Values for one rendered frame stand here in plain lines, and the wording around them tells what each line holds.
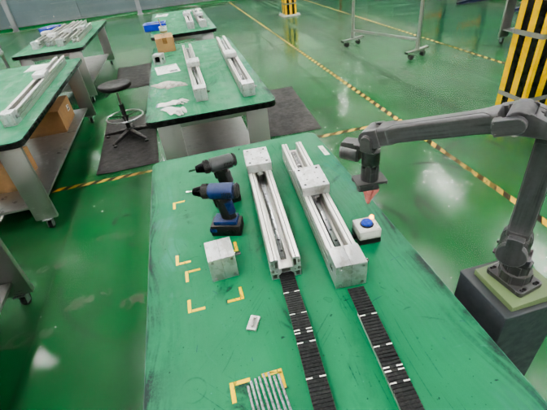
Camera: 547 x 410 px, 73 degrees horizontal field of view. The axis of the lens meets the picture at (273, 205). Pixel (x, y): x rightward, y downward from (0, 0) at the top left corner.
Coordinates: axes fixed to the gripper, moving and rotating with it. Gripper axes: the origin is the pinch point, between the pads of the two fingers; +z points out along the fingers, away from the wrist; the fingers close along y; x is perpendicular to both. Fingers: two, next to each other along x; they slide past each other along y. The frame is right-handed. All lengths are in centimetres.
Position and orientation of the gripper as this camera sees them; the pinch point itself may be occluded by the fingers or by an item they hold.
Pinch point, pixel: (367, 200)
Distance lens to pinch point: 130.4
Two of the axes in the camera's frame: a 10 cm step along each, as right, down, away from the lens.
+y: -9.8, 1.7, -0.9
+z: 0.9, 8.1, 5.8
